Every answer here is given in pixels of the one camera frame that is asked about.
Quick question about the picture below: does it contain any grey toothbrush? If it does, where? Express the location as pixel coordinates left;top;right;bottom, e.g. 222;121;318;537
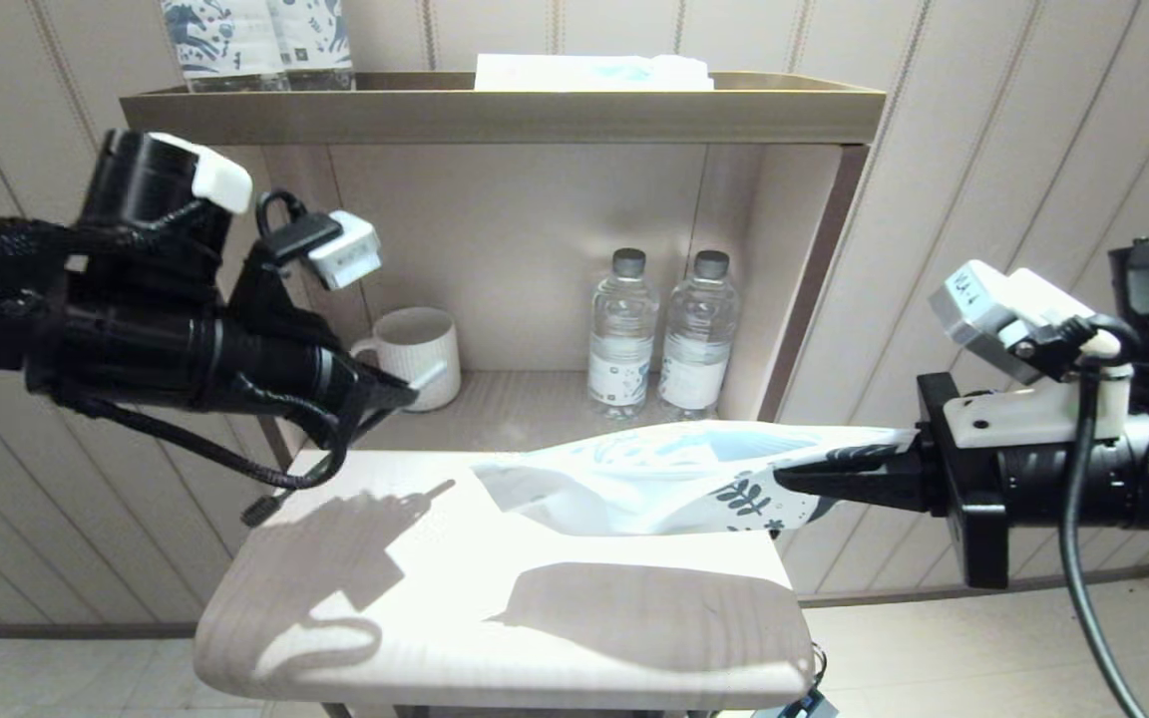
240;362;451;528

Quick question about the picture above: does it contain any white blue floral pouch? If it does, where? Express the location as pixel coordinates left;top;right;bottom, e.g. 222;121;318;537
472;419;920;539

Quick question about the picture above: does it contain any white ribbed mug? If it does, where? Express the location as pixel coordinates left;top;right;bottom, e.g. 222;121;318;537
350;306;463;413

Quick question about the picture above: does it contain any clear water bottle grey cap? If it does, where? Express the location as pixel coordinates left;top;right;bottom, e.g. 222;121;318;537
587;249;658;420
659;251;738;422

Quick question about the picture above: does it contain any beige wooden shelf unit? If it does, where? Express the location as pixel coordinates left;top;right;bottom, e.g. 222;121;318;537
119;70;887;718

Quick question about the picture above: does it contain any black blue-edged device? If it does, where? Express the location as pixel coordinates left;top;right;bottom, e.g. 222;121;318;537
754;688;840;718

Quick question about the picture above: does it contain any white blue flat packet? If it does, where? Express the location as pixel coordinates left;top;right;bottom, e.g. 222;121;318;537
475;53;715;91

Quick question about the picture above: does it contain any white right camera bracket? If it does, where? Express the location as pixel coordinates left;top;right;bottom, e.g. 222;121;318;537
944;384;1134;450

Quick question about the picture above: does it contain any black left camera bracket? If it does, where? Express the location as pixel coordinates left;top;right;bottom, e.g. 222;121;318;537
225;214;346;350

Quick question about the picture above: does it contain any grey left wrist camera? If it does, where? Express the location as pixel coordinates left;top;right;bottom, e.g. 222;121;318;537
307;209;383;292

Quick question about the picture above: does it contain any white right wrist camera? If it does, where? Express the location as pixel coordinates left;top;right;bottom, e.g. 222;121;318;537
929;259;1074;385

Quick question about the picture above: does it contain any black left camera cable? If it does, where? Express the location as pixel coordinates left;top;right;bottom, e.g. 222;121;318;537
255;189;308;240

